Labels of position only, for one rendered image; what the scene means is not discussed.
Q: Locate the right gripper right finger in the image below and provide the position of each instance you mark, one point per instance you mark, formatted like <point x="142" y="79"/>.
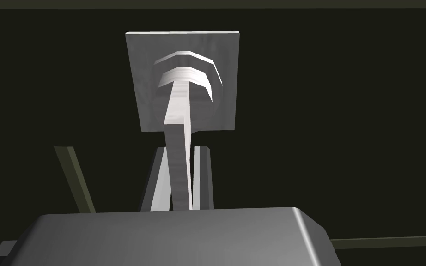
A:
<point x="202" y="184"/>

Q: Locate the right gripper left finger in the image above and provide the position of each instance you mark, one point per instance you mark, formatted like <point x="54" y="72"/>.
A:
<point x="158" y="192"/>

